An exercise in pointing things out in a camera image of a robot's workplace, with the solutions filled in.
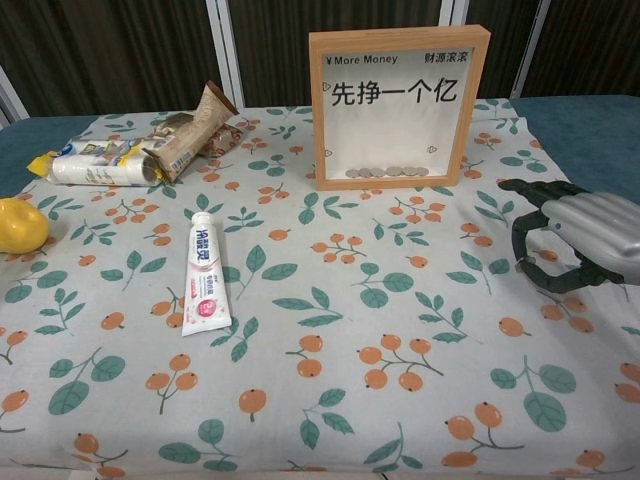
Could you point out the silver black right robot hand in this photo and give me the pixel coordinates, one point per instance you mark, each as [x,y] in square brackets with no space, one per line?
[607,235]

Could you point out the floral print tablecloth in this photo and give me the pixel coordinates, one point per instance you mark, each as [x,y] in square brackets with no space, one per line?
[320,300]

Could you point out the white pink toothpaste tube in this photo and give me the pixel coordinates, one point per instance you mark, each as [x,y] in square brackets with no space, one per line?
[204,280]

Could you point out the tall brown snack wrapper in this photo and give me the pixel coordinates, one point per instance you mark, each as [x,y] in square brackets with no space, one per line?
[210,112]

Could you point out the brown barcode snack wrapper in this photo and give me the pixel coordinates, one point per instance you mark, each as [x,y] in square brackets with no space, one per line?
[177,145]

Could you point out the white roll pack yellow ends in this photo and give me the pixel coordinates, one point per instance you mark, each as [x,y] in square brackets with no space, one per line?
[95,167]

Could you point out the yellow lemon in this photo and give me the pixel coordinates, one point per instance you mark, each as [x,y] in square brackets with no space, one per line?
[22,226]

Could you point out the silver coin in frame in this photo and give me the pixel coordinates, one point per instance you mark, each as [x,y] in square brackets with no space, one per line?
[422,171]
[364,172]
[377,172]
[410,171]
[394,172]
[352,173]

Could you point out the white partition post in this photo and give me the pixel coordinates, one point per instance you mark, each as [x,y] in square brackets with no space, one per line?
[522,50]
[235,50]
[216,45]

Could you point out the wooden frame money box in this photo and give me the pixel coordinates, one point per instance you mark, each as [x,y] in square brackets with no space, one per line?
[400,130]

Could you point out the white slanted partition frame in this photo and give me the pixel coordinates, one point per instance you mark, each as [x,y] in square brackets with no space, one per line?
[9,100]

